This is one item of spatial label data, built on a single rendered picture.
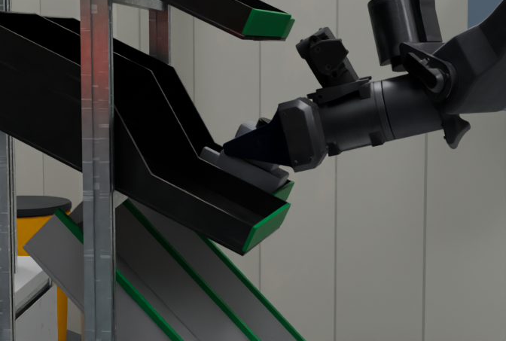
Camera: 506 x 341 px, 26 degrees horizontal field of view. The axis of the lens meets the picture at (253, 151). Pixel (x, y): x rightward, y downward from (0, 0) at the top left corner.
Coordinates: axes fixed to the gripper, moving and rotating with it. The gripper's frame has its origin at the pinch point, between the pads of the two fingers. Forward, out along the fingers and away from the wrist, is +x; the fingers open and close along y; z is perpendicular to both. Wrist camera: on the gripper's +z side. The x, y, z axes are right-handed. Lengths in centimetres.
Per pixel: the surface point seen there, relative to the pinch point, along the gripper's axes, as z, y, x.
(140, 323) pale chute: -10.6, 23.2, 7.7
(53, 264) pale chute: -4.8, 23.0, 13.5
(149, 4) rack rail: 14.7, 3.8, 6.7
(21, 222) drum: -24, -297, 170
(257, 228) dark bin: -5.3, 23.2, -3.1
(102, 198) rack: -0.3, 26.3, 7.0
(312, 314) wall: -78, -275, 59
